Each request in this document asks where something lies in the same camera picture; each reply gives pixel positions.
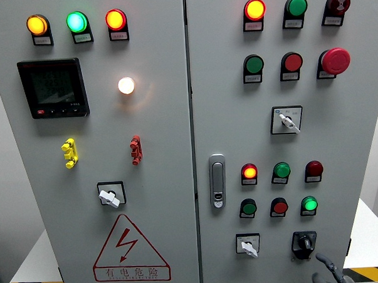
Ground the black handle turn switch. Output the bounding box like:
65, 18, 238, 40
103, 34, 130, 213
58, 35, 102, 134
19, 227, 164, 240
290, 230, 318, 262

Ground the small green round lamp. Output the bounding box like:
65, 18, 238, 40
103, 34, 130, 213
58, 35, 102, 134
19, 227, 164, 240
300, 195, 319, 212
272, 162, 291, 179

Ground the small red push button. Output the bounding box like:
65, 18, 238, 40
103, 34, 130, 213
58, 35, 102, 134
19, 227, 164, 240
270, 197, 290, 215

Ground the small red round lamp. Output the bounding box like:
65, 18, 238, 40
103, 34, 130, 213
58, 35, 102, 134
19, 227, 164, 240
305, 160, 324, 177
241, 162, 258, 180

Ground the small green push button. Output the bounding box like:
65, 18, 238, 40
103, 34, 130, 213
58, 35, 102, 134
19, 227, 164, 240
239, 198, 258, 217

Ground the pale grey cabinet door with lock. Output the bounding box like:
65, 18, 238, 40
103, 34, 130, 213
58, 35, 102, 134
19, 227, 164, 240
186, 0, 378, 283

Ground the silver door lock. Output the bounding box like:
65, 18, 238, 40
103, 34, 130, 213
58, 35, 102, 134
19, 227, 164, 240
208, 153, 228, 210

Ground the red warning triangle sign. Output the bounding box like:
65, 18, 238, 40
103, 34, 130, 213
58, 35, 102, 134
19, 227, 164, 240
90, 212, 172, 283

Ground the large red stop button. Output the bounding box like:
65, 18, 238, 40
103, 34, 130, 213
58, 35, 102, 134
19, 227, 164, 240
316, 47, 352, 76

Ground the pale grey cabinet door with display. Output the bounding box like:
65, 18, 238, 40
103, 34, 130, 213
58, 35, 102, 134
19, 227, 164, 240
0, 0, 201, 283

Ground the large red push button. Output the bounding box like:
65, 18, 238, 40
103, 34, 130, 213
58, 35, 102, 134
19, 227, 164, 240
280, 51, 304, 73

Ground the large green push button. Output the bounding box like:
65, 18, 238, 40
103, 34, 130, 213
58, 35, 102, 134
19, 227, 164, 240
243, 54, 265, 75

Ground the dark red buzzer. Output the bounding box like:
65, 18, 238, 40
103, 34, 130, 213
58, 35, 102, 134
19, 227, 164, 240
325, 0, 352, 16

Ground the large red round lamp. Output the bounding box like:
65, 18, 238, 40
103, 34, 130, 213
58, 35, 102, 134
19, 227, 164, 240
243, 0, 267, 22
104, 8, 129, 32

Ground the white round lamp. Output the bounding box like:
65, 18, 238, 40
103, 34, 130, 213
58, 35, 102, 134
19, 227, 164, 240
117, 76, 136, 96

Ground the black display meter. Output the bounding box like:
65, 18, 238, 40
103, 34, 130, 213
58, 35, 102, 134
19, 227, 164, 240
16, 57, 91, 121

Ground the large lit green round lamp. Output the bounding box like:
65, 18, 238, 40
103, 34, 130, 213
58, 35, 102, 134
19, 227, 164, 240
65, 11, 90, 34

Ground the yellow round lamp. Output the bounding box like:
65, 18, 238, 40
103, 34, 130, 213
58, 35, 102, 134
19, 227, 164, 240
25, 14, 50, 37

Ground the small white handle turn switch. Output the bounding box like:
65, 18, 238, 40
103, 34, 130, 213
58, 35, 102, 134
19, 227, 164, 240
234, 232, 262, 260

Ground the white handle switch blue mark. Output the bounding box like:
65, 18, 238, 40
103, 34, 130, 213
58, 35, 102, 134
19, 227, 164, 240
269, 105, 304, 136

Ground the small red handle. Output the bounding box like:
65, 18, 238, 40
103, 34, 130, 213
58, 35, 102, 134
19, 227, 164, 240
129, 134, 144, 166

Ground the small yellow handle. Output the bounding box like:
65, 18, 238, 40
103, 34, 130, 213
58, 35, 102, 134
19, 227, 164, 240
60, 137, 80, 170

